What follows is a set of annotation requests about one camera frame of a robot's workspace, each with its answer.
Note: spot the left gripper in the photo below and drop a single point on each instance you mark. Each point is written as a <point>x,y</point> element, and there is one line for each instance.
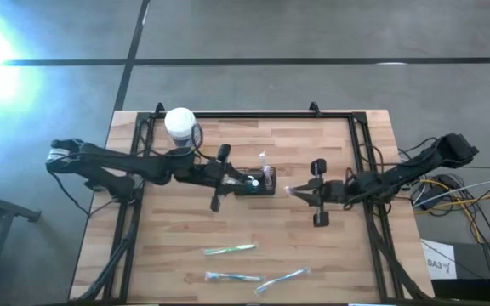
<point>213,176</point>

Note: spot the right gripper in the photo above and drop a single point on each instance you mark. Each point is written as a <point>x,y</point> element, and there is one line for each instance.
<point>332,191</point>

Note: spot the green toothbrush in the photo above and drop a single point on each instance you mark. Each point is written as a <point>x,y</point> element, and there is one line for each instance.
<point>229,180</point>
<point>230,249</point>

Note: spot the blue toothbrush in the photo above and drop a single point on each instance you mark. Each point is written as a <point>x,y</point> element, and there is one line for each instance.
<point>267,176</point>
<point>232,277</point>
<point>281,279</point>

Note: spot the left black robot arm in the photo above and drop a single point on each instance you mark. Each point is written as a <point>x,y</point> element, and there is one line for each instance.
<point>121,159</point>

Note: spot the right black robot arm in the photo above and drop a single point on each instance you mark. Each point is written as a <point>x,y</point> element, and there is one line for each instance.
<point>419,166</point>

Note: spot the Lysol wipes canister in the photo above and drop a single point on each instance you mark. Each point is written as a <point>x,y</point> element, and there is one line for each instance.
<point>180,121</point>

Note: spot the white paper label SA3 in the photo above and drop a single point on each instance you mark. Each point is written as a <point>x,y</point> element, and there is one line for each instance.
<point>438,263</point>

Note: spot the black floor box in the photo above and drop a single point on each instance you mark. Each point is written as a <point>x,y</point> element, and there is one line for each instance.
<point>474,291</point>

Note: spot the black aluminium rig frame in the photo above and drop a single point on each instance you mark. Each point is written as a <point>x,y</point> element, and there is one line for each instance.
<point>270,115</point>

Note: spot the black frame foot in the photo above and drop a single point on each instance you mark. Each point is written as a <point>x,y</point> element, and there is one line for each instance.
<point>314,108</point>
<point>159,108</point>

